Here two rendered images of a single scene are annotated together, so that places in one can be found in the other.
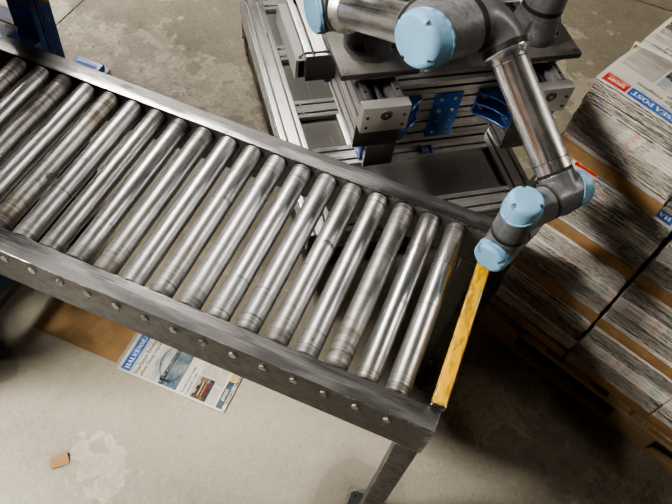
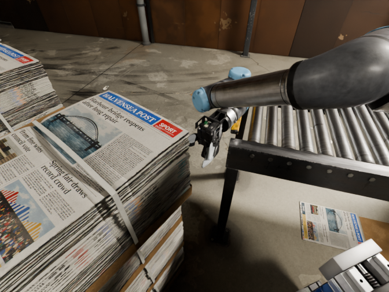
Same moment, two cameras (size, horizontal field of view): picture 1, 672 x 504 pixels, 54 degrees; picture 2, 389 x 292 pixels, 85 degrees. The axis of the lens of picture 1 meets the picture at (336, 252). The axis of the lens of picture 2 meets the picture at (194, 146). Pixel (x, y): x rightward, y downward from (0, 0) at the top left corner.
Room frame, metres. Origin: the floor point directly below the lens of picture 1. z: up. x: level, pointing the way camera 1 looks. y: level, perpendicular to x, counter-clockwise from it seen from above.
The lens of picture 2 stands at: (1.56, -0.46, 1.34)
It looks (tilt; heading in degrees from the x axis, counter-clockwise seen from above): 44 degrees down; 183
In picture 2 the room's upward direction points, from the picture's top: straight up
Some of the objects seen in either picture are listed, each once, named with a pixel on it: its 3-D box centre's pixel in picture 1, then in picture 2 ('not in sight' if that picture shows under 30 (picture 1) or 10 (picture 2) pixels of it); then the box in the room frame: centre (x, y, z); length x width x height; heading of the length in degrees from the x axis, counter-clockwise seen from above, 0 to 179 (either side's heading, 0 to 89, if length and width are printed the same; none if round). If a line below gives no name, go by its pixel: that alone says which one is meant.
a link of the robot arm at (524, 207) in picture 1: (524, 212); (234, 86); (0.88, -0.36, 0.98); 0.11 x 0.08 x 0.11; 130
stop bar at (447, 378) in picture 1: (468, 316); (241, 102); (0.72, -0.29, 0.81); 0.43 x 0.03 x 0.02; 167
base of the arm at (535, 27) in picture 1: (538, 16); not in sight; (1.71, -0.44, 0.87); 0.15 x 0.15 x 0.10
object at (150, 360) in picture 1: (191, 352); (330, 226); (0.88, 0.39, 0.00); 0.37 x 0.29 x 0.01; 77
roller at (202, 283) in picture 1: (236, 229); (369, 131); (0.85, 0.23, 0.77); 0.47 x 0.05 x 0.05; 167
